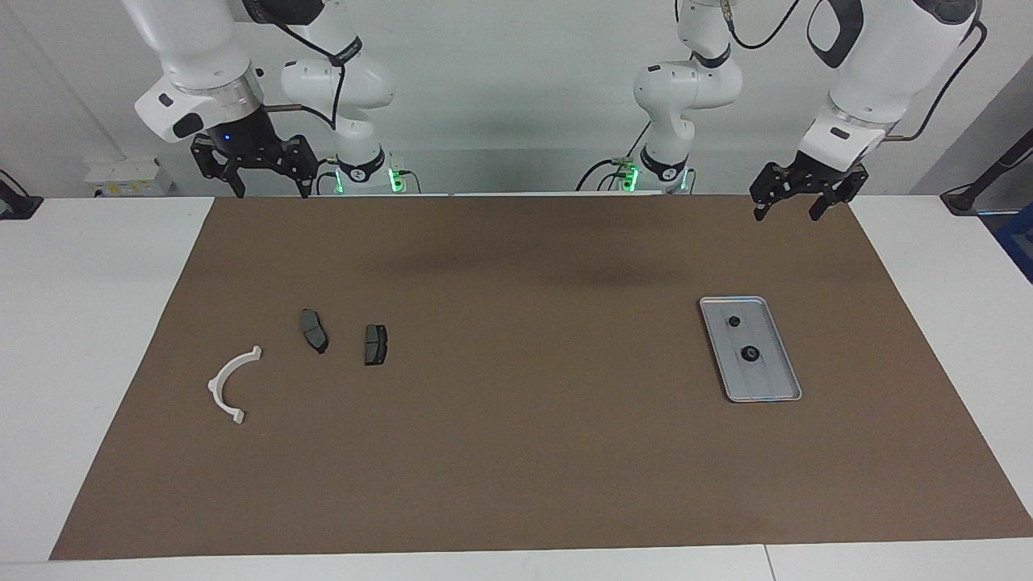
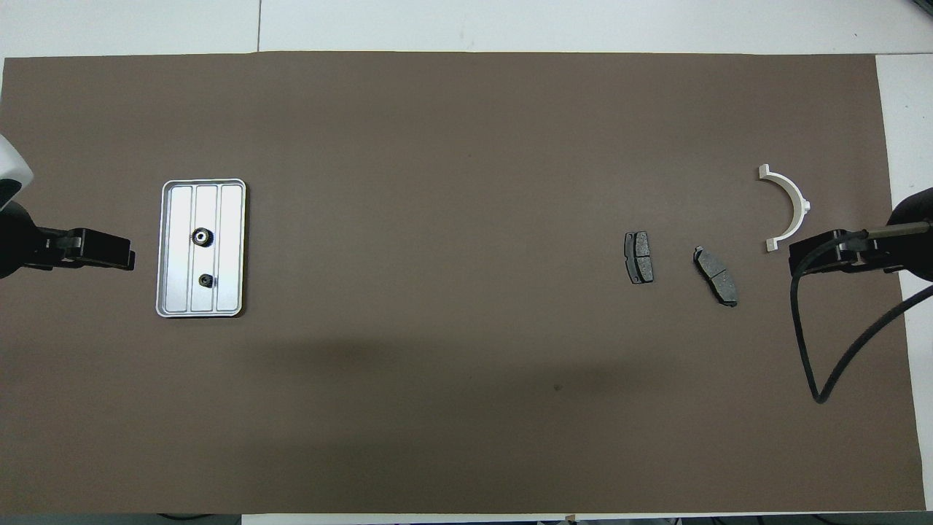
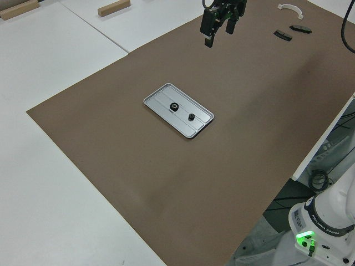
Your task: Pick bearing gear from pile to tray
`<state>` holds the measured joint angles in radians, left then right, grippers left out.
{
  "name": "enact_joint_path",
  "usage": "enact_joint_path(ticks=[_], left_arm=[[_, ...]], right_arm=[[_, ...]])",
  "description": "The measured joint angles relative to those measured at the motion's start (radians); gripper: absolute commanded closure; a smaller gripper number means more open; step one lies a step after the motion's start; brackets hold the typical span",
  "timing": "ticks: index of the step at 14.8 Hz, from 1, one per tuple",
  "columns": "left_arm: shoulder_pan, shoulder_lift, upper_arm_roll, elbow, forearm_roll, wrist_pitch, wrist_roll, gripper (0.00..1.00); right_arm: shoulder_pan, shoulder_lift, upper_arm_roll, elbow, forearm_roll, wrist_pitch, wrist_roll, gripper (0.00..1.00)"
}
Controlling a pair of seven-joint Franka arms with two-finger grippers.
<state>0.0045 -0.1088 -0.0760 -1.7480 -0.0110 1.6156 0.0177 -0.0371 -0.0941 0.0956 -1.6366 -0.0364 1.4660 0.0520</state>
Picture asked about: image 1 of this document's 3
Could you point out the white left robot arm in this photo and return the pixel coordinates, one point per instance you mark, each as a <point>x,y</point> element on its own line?
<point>888,56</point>

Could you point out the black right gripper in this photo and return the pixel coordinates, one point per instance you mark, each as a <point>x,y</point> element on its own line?
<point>254,149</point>

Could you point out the white power strip box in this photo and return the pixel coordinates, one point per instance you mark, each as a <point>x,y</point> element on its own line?
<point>129,177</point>

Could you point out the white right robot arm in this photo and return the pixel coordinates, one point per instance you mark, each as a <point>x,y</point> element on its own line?
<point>194,48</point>

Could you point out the silver metal tray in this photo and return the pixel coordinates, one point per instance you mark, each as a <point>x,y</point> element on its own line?
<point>767,379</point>

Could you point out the large black bearing gear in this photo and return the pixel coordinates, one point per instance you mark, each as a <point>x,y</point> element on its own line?
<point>750,354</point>

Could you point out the curved dark brake pad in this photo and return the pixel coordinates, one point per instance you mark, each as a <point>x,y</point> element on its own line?
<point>312,329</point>

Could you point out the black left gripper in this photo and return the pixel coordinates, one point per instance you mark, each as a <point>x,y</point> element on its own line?
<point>811,176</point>

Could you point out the rectangular dark brake pad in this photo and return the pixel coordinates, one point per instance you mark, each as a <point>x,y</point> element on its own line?
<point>375,344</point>

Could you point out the blue crate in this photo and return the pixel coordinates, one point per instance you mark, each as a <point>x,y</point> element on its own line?
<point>1018,242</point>

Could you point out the brown table mat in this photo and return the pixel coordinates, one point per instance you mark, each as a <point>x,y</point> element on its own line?
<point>524,468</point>

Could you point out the black clamp mount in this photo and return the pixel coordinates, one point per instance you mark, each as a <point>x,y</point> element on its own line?
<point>16,203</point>

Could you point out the white curved plastic bracket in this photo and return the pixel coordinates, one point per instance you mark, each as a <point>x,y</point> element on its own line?
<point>215,387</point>

